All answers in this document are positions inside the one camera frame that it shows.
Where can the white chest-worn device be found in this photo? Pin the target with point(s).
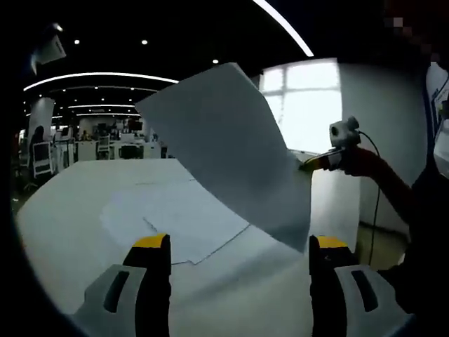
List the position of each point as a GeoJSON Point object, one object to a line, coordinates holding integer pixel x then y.
{"type": "Point", "coordinates": [442, 151]}

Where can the curved ceiling light strip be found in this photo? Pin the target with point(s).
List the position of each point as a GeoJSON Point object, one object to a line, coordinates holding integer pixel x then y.
{"type": "Point", "coordinates": [284, 26]}
{"type": "Point", "coordinates": [98, 75]}

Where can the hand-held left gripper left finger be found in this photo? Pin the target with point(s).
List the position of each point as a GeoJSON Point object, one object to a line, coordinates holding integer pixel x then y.
{"type": "Point", "coordinates": [147, 281]}

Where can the large bright window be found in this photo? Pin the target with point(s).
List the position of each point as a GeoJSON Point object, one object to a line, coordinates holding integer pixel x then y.
{"type": "Point", "coordinates": [308, 112]}

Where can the white table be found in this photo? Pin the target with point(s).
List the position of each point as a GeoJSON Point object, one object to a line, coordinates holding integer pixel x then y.
{"type": "Point", "coordinates": [70, 196]}

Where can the ceiling air conditioner vent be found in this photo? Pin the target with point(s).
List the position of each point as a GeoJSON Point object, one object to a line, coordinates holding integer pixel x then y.
{"type": "Point", "coordinates": [52, 51]}

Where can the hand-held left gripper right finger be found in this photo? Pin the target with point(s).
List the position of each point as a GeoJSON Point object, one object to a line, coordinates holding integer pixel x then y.
{"type": "Point", "coordinates": [329, 288]}

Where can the white mesh office chair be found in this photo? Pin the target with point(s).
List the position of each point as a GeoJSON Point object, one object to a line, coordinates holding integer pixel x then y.
{"type": "Point", "coordinates": [42, 154]}

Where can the person's right hand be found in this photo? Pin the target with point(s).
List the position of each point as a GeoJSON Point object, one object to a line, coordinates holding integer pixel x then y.
{"type": "Point", "coordinates": [358, 163]}

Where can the person in dark clothes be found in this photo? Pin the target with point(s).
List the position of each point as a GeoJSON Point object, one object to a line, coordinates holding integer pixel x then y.
{"type": "Point", "coordinates": [428, 245]}

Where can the single white printing paper sheet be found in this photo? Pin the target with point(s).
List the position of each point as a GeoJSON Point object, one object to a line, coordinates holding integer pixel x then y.
{"type": "Point", "coordinates": [224, 140]}

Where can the blue white wall poster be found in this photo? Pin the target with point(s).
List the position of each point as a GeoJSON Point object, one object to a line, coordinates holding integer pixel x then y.
{"type": "Point", "coordinates": [438, 94]}

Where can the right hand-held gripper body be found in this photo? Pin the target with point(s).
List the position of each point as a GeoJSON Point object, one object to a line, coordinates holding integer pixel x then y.
{"type": "Point", "coordinates": [345, 133]}

